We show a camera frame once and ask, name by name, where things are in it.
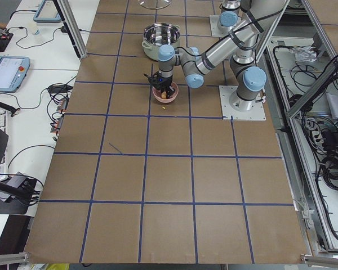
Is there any crumpled plastic bag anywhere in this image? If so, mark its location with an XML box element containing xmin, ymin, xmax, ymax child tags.
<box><xmin>290</xmin><ymin>46</ymin><xmax>317</xmax><ymax>62</ymax></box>

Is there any black cable bundle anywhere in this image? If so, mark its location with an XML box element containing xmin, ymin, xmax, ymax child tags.
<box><xmin>312</xmin><ymin>118</ymin><xmax>338</xmax><ymax>192</ymax></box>

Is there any glass pot lid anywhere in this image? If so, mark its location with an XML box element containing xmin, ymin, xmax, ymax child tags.
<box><xmin>137</xmin><ymin>0</ymin><xmax>172</xmax><ymax>10</ymax></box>

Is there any grey usb hub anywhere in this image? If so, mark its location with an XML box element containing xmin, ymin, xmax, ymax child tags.
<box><xmin>0</xmin><ymin>174</ymin><xmax>37</xmax><ymax>202</ymax></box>

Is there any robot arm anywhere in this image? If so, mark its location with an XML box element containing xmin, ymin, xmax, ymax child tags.
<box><xmin>148</xmin><ymin>1</ymin><xmax>287</xmax><ymax>112</ymax></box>
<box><xmin>217</xmin><ymin>1</ymin><xmax>252</xmax><ymax>31</ymax></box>

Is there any blue teach pendant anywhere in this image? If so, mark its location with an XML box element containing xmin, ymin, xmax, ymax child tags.
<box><xmin>0</xmin><ymin>56</ymin><xmax>30</xmax><ymax>93</ymax></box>
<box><xmin>33</xmin><ymin>0</ymin><xmax>61</xmax><ymax>23</ymax></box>

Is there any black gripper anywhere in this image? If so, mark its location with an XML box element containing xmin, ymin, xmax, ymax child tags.
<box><xmin>155</xmin><ymin>78</ymin><xmax>175</xmax><ymax>97</ymax></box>

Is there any pale green steel pot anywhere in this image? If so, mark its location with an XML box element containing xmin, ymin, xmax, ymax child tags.
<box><xmin>141</xmin><ymin>22</ymin><xmax>181</xmax><ymax>61</ymax></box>

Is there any pink bowl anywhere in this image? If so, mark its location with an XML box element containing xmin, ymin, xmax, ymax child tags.
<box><xmin>152</xmin><ymin>82</ymin><xmax>179</xmax><ymax>104</ymax></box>

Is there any black power adapter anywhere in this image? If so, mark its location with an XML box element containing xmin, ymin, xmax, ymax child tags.
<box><xmin>48</xmin><ymin>84</ymin><xmax>73</xmax><ymax>94</ymax></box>

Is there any black monitor stand base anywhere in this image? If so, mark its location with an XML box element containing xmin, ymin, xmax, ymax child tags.
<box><xmin>0</xmin><ymin>199</ymin><xmax>29</xmax><ymax>214</ymax></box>

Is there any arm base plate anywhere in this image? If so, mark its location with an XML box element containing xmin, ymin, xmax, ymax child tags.
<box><xmin>219</xmin><ymin>85</ymin><xmax>266</xmax><ymax>122</ymax></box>
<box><xmin>210</xmin><ymin>13</ymin><xmax>238</xmax><ymax>37</ymax></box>

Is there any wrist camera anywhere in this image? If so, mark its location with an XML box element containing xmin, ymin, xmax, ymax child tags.
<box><xmin>143</xmin><ymin>71</ymin><xmax>162</xmax><ymax>88</ymax></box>

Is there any brown egg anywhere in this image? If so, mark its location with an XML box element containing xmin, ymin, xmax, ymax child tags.
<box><xmin>161</xmin><ymin>92</ymin><xmax>168</xmax><ymax>99</ymax></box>

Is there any black handheld tool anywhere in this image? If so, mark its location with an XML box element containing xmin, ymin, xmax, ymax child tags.
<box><xmin>0</xmin><ymin>102</ymin><xmax>20</xmax><ymax>117</ymax></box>

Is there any aluminium frame post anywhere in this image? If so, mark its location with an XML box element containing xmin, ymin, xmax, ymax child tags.
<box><xmin>53</xmin><ymin>0</ymin><xmax>87</xmax><ymax>59</ymax></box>

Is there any far blue teach pendant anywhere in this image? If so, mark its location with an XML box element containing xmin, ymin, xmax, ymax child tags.
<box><xmin>33</xmin><ymin>0</ymin><xmax>61</xmax><ymax>23</ymax></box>

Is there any near blue teach pendant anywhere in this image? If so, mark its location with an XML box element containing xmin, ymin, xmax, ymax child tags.
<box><xmin>0</xmin><ymin>56</ymin><xmax>30</xmax><ymax>93</ymax></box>

